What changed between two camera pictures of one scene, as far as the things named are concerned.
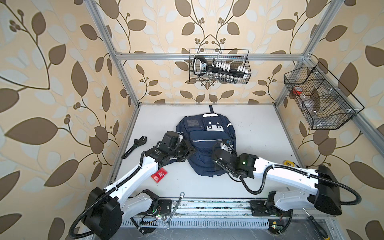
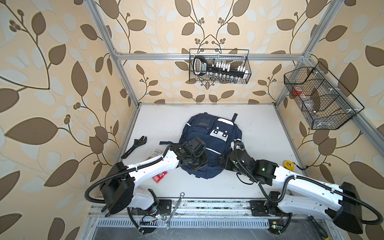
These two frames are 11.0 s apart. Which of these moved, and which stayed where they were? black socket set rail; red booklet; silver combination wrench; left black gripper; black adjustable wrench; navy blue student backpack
Moved: navy blue student backpack; left black gripper
Stayed: red booklet; silver combination wrench; black adjustable wrench; black socket set rail
